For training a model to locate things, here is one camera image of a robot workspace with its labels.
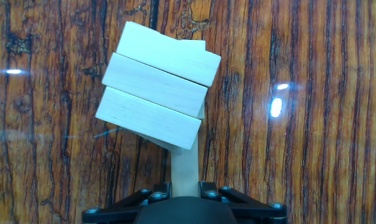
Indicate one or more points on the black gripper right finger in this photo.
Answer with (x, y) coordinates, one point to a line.
(256, 213)

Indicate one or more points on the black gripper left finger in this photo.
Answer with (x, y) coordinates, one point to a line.
(113, 213)

